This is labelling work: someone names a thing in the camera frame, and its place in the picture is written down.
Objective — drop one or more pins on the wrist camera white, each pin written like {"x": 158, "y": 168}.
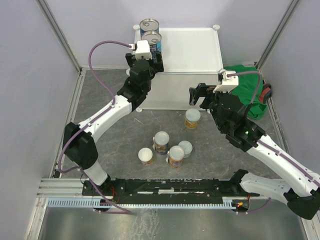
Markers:
{"x": 228, "y": 80}
{"x": 142, "y": 50}

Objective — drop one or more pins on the red cloth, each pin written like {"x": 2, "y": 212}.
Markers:
{"x": 266, "y": 93}

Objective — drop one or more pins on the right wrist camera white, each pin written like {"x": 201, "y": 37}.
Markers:
{"x": 228, "y": 80}

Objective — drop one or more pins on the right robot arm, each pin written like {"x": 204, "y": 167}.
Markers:
{"x": 298, "y": 188}

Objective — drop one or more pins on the blue can with pull-tab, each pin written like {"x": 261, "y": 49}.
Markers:
{"x": 149, "y": 25}

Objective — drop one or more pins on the blue-white cable duct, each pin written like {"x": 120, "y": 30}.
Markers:
{"x": 95, "y": 203}

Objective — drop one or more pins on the clear-lid can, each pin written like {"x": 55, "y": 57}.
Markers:
{"x": 187, "y": 148}

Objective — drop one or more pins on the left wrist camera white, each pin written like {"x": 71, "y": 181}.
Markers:
{"x": 142, "y": 50}

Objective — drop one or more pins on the aluminium frame rail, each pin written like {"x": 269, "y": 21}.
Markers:
{"x": 37, "y": 218}

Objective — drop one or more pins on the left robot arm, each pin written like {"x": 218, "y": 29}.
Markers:
{"x": 79, "y": 140}

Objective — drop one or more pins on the small orange can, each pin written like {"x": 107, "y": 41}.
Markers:
{"x": 145, "y": 155}

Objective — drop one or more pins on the tall can white lid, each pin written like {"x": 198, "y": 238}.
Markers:
{"x": 161, "y": 142}

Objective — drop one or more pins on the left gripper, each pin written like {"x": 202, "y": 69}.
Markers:
{"x": 158, "y": 67}

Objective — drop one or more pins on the green cloth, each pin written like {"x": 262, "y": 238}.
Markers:
{"x": 245, "y": 90}

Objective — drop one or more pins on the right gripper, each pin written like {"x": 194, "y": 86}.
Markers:
{"x": 201, "y": 90}

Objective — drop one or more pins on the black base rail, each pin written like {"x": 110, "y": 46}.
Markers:
{"x": 171, "y": 191}

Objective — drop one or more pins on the white cube counter cabinet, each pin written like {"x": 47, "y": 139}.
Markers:
{"x": 190, "y": 55}

